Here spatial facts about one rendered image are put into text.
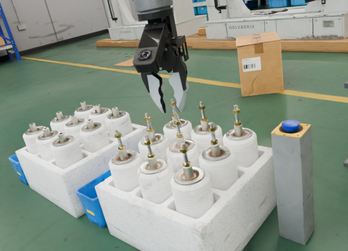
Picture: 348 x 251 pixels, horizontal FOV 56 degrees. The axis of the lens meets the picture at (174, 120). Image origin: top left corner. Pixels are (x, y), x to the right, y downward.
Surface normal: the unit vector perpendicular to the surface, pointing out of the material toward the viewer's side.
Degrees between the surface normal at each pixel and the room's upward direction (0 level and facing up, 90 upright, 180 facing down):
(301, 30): 90
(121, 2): 68
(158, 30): 30
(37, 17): 90
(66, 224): 0
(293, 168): 90
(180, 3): 90
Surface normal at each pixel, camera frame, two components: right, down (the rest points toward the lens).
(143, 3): -0.44, 0.42
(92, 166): 0.72, 0.14
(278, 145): -0.64, 0.40
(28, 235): -0.18, -0.91
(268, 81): -0.18, 0.39
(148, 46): -0.28, -0.58
